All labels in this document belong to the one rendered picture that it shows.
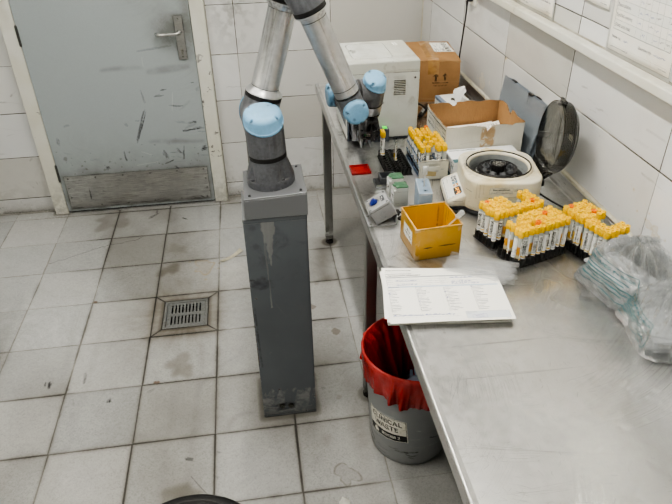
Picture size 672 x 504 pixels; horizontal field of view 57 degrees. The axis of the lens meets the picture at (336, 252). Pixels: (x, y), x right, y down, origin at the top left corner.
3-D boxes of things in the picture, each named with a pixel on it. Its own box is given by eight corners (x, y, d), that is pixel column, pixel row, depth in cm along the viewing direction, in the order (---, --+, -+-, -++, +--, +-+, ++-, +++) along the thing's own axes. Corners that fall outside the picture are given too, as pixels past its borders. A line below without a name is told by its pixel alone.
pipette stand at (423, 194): (408, 207, 195) (410, 178, 189) (431, 207, 195) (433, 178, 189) (412, 223, 186) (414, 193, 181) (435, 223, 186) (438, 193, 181)
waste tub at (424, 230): (398, 236, 180) (400, 206, 175) (442, 230, 183) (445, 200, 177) (414, 262, 169) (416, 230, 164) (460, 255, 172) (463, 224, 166)
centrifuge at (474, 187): (437, 181, 209) (440, 147, 203) (526, 180, 209) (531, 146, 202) (447, 217, 189) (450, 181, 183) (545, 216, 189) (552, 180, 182)
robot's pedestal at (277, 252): (264, 417, 238) (242, 220, 190) (262, 380, 254) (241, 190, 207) (316, 411, 240) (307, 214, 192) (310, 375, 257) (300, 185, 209)
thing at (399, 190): (390, 200, 199) (391, 182, 195) (405, 199, 199) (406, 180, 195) (393, 206, 195) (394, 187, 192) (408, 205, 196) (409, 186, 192)
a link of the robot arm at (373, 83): (358, 69, 196) (384, 66, 198) (355, 93, 206) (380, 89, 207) (364, 88, 193) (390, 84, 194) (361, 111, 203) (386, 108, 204)
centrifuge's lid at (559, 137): (548, 86, 190) (574, 89, 190) (525, 160, 203) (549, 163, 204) (569, 111, 172) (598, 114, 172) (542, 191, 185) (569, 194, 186)
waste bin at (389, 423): (352, 401, 244) (352, 312, 220) (442, 390, 248) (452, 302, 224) (370, 483, 213) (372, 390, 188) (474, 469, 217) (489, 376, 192)
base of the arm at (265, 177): (243, 192, 190) (238, 163, 184) (251, 169, 202) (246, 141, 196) (292, 191, 189) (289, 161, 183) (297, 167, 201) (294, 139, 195)
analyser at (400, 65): (336, 115, 262) (335, 42, 246) (400, 111, 265) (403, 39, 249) (348, 144, 237) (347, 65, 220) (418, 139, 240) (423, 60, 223)
